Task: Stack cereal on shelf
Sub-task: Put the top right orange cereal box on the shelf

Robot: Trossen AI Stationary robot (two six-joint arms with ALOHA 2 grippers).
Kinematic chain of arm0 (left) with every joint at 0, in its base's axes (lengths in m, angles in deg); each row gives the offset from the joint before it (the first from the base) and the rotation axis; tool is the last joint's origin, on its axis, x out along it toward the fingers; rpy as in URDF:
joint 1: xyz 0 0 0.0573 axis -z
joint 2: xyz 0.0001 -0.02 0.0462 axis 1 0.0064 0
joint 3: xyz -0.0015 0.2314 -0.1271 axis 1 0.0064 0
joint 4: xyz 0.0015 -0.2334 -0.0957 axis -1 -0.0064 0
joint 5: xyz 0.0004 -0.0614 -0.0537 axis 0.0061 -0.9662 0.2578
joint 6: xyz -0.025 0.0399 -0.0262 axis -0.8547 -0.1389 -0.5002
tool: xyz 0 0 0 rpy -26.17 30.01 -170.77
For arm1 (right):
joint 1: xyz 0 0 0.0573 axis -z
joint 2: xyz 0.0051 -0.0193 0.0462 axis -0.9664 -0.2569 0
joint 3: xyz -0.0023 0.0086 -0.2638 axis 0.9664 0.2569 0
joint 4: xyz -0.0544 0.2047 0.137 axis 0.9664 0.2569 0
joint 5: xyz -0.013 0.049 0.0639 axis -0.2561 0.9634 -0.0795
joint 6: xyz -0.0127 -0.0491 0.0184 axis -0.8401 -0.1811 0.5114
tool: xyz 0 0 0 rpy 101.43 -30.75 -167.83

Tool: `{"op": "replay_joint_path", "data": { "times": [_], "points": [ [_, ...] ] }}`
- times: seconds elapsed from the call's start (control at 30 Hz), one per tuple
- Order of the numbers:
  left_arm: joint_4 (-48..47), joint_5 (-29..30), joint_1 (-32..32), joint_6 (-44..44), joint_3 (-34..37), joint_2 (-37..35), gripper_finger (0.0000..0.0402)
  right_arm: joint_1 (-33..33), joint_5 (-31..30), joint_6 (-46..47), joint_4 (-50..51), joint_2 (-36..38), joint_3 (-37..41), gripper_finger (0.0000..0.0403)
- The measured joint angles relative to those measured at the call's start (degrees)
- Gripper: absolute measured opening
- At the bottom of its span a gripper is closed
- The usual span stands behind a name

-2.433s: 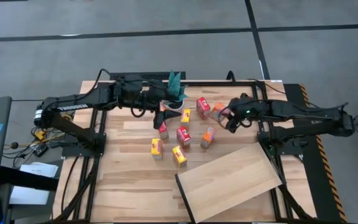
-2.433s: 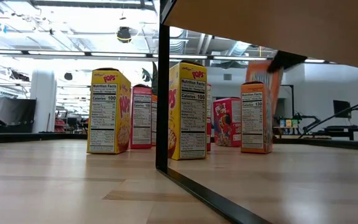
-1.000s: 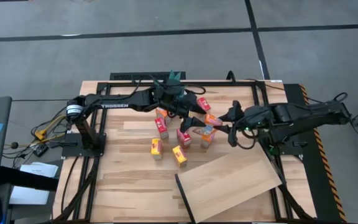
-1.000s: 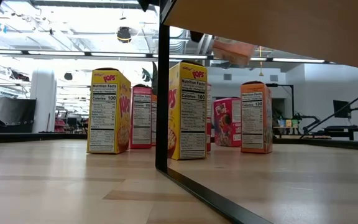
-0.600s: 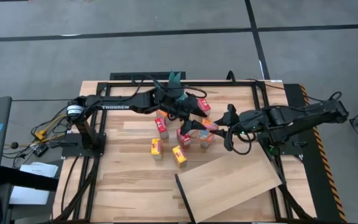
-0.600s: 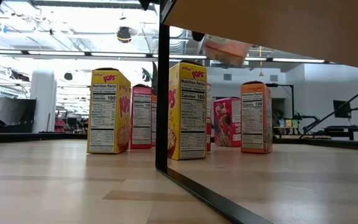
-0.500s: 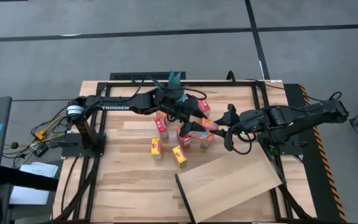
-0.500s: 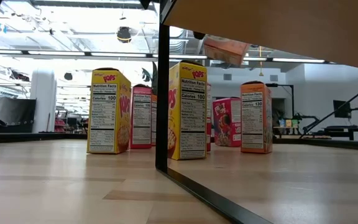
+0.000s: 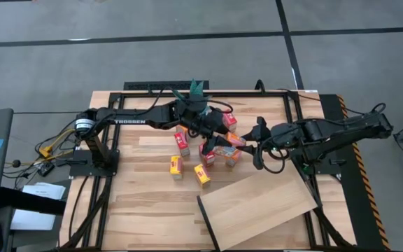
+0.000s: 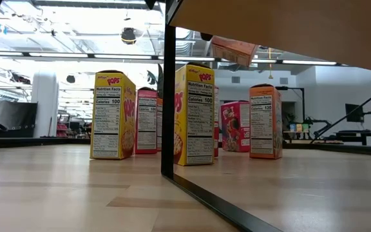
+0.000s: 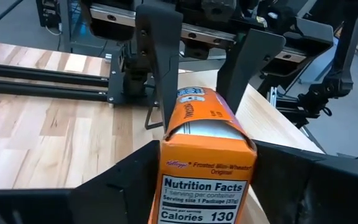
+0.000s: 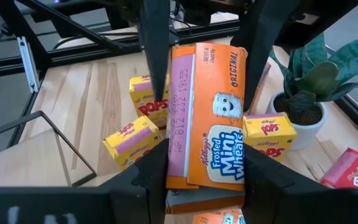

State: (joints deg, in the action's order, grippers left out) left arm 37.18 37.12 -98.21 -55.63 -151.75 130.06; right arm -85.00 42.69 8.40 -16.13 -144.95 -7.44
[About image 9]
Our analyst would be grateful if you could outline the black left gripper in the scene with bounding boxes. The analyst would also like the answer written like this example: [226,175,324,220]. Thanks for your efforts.
[178,93,233,157]

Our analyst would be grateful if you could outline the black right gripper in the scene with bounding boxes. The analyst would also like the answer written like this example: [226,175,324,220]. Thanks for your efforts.
[236,117,302,172]

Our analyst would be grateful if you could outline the red Froot Loops cereal box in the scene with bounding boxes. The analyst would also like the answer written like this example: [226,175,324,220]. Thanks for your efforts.
[198,141,216,167]
[222,112,238,133]
[174,131,191,158]

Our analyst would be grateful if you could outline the yellow Corn Pops cereal box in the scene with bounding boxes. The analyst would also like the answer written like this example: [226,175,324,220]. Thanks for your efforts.
[169,155,184,181]
[193,163,212,189]

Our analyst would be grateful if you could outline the green plant white pot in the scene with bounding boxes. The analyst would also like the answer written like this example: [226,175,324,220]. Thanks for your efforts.
[171,78,212,116]

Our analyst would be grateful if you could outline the black mat yellow-striped edge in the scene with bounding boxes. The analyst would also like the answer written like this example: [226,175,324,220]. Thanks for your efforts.
[318,93,392,251]

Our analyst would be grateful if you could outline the black power brick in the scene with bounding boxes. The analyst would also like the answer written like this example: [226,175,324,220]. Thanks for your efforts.
[36,162,56,177]

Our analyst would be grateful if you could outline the white paper sheet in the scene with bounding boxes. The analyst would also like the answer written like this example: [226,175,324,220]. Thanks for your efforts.
[10,181,67,232]

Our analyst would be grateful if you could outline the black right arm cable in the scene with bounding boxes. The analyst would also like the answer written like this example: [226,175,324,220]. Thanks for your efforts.
[258,138,288,175]

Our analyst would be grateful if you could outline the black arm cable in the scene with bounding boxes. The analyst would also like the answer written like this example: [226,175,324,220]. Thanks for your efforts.
[147,87,234,139]
[258,138,288,175]

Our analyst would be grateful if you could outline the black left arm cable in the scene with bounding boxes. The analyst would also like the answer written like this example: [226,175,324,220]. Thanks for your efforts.
[147,87,234,139]

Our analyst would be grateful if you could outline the black feed cable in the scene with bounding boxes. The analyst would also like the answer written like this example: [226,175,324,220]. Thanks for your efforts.
[255,79,365,116]

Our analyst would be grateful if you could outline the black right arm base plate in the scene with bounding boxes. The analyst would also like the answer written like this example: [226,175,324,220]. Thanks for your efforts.
[292,153,343,176]

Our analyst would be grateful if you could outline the black metal table frame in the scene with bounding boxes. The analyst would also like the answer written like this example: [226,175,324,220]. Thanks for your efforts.
[59,90,355,251]

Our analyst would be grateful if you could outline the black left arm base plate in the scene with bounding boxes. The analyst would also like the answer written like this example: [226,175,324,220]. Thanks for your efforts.
[69,149,120,177]

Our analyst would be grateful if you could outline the yellow cable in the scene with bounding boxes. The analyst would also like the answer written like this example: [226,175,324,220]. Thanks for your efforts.
[38,128,84,159]

